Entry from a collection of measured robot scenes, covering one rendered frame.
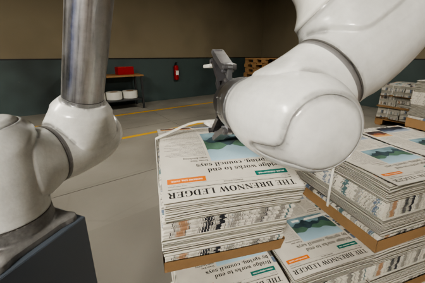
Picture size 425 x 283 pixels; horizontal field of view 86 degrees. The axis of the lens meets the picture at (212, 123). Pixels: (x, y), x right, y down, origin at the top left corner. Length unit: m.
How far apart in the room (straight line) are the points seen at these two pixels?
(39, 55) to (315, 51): 6.75
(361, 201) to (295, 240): 0.24
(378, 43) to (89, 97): 0.59
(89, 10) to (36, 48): 6.30
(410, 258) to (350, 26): 0.93
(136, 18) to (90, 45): 6.71
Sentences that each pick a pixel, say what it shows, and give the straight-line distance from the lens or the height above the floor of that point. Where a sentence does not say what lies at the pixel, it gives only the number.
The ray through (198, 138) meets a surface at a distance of 0.59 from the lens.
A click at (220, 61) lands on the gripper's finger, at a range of 0.46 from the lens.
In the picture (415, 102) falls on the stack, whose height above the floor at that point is 1.19.
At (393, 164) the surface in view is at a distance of 0.93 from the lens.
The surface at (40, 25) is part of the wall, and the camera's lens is 6.92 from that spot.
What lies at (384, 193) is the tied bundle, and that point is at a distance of 0.82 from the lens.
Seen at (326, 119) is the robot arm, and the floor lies 1.35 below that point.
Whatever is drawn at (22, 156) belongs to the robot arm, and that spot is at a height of 1.20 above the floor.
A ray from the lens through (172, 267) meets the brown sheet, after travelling 0.60.
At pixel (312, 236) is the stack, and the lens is 0.90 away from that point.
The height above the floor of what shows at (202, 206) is 1.13.
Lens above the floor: 1.40
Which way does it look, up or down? 17 degrees down
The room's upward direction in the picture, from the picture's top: straight up
